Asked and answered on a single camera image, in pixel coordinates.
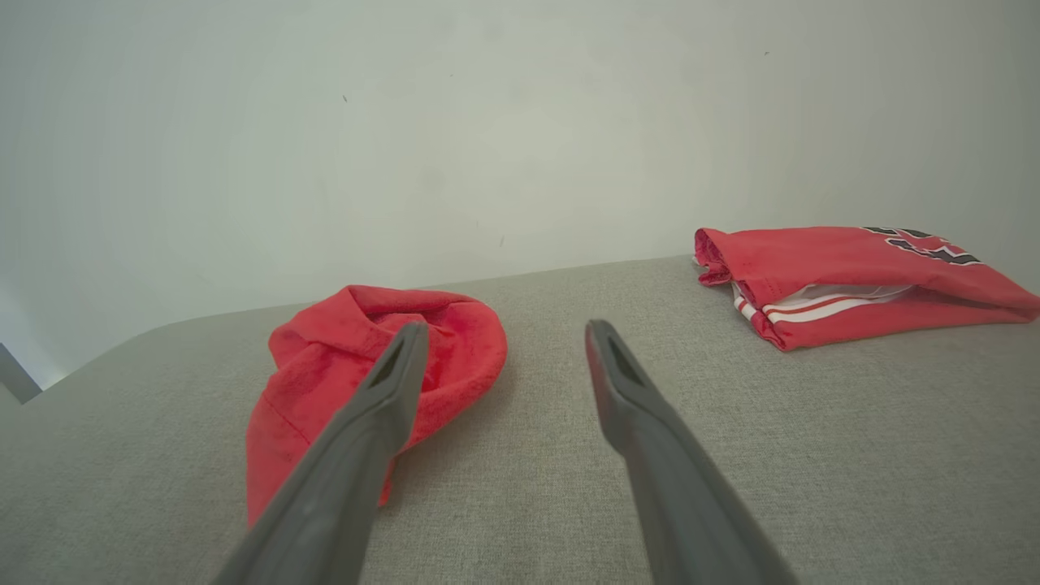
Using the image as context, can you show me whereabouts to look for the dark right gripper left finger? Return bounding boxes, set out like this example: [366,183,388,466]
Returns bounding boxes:
[211,321,430,585]

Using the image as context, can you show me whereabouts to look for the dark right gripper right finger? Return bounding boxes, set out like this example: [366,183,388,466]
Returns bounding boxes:
[585,319,801,585]

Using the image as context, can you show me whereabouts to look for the red shorts with white trim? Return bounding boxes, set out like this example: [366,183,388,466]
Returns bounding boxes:
[246,284,509,529]

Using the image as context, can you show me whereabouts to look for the red jersey with white sleeves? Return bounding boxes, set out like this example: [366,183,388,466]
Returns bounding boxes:
[693,226,1040,353]

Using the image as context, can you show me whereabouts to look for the grey fabric sofa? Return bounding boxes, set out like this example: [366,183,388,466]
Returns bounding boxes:
[0,254,1040,585]

